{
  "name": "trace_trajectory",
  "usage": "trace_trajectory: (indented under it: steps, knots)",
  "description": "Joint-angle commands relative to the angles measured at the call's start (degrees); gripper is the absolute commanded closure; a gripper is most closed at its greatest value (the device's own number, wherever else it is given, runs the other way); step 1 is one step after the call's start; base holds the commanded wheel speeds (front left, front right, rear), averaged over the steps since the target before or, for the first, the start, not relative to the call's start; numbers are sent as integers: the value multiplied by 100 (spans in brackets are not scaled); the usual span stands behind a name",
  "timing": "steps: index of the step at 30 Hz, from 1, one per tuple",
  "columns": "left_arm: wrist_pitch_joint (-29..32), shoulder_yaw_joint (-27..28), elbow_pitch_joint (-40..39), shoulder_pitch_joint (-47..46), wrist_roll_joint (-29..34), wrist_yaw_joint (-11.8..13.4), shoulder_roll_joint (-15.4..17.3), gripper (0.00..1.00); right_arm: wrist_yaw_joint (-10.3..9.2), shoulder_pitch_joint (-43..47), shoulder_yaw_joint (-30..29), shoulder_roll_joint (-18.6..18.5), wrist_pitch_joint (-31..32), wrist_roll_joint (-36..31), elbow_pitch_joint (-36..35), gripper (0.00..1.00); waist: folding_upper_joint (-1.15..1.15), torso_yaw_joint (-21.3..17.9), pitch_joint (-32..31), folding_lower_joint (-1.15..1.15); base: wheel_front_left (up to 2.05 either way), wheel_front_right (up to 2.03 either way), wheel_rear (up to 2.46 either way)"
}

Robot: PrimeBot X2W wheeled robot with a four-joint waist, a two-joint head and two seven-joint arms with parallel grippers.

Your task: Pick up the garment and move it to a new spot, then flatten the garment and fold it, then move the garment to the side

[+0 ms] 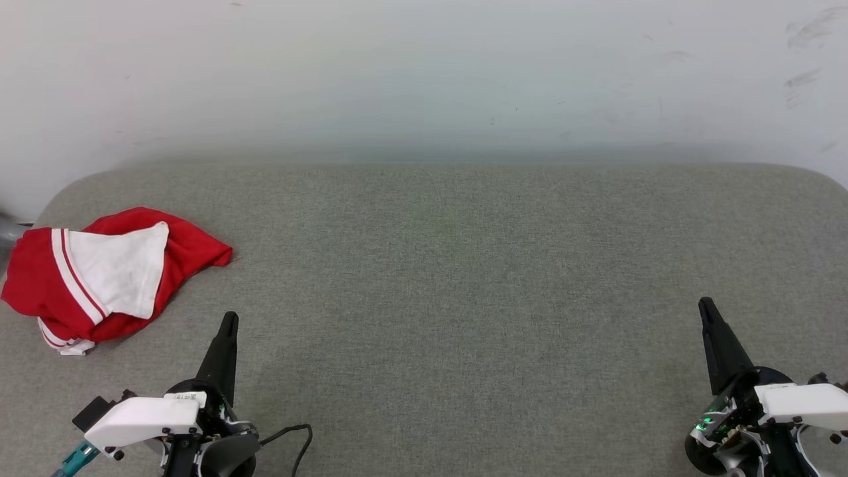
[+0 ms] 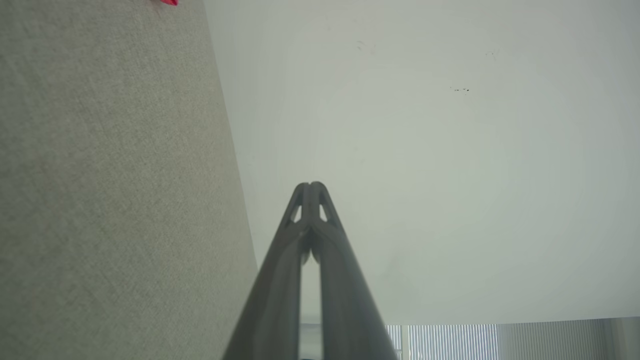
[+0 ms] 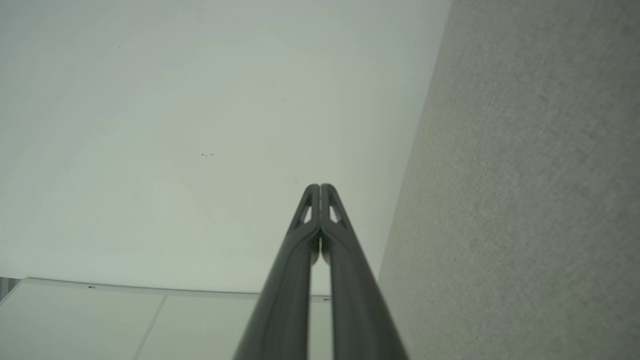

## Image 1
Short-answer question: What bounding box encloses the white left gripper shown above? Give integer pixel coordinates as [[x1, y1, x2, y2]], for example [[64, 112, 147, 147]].
[[84, 311, 242, 477]]

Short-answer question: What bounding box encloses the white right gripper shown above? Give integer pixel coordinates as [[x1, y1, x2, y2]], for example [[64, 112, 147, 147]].
[[686, 297, 848, 477]]

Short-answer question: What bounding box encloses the red white basketball jersey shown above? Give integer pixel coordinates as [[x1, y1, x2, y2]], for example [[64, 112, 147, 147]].
[[1, 207, 234, 356]]

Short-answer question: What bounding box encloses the grey fabric sofa cushion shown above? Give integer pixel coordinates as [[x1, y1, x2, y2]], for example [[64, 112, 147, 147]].
[[0, 162, 848, 477]]

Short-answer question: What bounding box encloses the thin black looped cable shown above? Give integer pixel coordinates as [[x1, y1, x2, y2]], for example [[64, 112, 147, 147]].
[[258, 424, 313, 477]]

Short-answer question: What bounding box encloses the teal left camera connector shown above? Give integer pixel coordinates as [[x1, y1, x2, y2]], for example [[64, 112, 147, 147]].
[[52, 441, 100, 477]]

